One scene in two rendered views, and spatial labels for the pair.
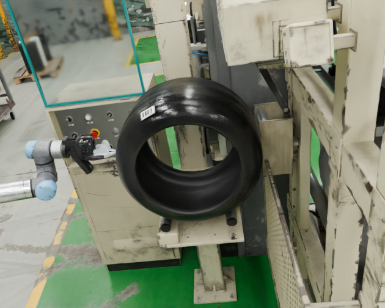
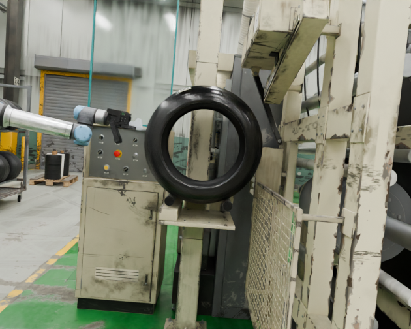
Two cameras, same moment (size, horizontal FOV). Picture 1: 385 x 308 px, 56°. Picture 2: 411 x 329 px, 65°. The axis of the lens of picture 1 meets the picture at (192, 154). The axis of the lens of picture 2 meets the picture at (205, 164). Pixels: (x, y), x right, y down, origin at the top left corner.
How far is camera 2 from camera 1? 0.85 m
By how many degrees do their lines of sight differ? 28
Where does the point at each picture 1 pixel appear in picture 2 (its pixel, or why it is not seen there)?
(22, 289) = not seen: outside the picture
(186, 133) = (197, 150)
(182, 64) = not seen: hidden behind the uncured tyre
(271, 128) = (266, 154)
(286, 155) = (275, 181)
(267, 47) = (286, 23)
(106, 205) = (102, 224)
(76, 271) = (42, 303)
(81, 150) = (120, 119)
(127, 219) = (117, 244)
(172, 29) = (207, 67)
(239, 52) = (267, 21)
